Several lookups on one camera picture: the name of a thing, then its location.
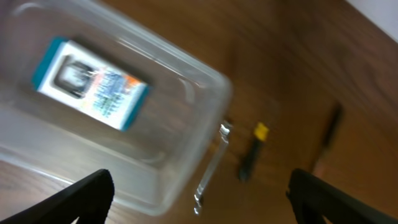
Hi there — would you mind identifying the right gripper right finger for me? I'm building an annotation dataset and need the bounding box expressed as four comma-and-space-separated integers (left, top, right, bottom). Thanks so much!
286, 169, 397, 224

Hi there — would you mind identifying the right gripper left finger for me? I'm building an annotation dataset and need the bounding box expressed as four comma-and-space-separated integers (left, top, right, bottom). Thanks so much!
1, 169, 114, 224

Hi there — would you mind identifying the black yellow screwdriver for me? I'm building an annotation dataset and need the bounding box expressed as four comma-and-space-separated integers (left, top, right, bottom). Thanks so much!
238, 122, 269, 182

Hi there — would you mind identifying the small black-handled hammer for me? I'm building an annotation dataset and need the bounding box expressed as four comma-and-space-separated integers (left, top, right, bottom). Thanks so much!
311, 103, 344, 174

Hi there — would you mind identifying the clear plastic container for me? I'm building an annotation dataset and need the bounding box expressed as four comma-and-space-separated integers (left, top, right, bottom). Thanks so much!
1, 1, 232, 216

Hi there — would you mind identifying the small silver wrench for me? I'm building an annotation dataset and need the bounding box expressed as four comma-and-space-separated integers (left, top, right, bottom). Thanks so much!
193, 120, 233, 216

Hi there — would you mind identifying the white blue cardboard box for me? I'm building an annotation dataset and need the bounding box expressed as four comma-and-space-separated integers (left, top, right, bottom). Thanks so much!
32, 37, 150, 131

